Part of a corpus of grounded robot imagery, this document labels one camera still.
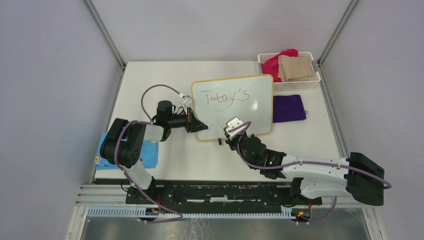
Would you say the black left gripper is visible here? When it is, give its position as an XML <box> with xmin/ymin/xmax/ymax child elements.
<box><xmin>168</xmin><ymin>107</ymin><xmax>208</xmax><ymax>134</ymax></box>

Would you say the yellow framed whiteboard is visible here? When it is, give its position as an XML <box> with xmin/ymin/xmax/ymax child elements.
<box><xmin>191</xmin><ymin>74</ymin><xmax>274</xmax><ymax>142</ymax></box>

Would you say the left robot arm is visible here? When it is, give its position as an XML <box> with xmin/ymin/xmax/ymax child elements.
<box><xmin>99</xmin><ymin>100</ymin><xmax>209</xmax><ymax>204</ymax></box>

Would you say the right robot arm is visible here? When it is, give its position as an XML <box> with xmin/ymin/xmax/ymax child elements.
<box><xmin>224</xmin><ymin>129</ymin><xmax>390</xmax><ymax>207</ymax></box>

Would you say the blue patterned cloth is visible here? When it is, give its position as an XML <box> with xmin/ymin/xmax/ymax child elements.
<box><xmin>93</xmin><ymin>132</ymin><xmax>159</xmax><ymax>171</ymax></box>

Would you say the purple cloth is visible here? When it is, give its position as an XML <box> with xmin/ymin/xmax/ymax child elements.
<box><xmin>272</xmin><ymin>94</ymin><xmax>307</xmax><ymax>123</ymax></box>

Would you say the red cloth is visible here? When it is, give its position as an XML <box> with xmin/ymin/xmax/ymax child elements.
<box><xmin>261</xmin><ymin>49</ymin><xmax>299</xmax><ymax>83</ymax></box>

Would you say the white perforated basket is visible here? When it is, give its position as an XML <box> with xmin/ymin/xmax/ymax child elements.
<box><xmin>257</xmin><ymin>51</ymin><xmax>322</xmax><ymax>92</ymax></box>

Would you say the beige cloth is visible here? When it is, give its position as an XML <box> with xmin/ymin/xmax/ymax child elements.
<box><xmin>277</xmin><ymin>55</ymin><xmax>315</xmax><ymax>82</ymax></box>

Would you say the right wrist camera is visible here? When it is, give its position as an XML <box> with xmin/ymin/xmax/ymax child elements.
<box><xmin>223</xmin><ymin>117</ymin><xmax>251</xmax><ymax>140</ymax></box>

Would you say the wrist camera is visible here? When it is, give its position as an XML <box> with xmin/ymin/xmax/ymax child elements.
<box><xmin>178</xmin><ymin>93</ymin><xmax>193</xmax><ymax>108</ymax></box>
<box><xmin>223</xmin><ymin>117</ymin><xmax>251</xmax><ymax>140</ymax></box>

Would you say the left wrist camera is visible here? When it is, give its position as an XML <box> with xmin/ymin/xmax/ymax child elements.
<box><xmin>178</xmin><ymin>93</ymin><xmax>193</xmax><ymax>108</ymax></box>

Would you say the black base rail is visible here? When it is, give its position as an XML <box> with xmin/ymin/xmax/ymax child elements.
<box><xmin>146</xmin><ymin>180</ymin><xmax>323</xmax><ymax>214</ymax></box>

